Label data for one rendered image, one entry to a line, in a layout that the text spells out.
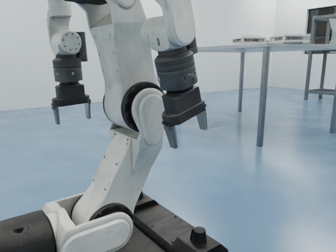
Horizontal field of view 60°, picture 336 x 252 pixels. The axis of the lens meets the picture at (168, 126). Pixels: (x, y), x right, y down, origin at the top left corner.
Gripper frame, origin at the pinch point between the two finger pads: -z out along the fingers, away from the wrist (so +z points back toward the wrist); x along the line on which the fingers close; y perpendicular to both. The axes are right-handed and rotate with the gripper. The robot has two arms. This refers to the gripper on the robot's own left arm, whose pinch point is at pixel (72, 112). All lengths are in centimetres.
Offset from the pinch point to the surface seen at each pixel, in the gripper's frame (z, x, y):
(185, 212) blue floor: -59, 50, -1
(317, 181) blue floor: -63, 139, -25
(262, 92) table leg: -19, 178, 44
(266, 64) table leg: 4, 180, 43
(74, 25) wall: 54, 161, 392
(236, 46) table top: 18, 184, 78
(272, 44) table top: 19, 183, 41
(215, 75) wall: -53, 490, 381
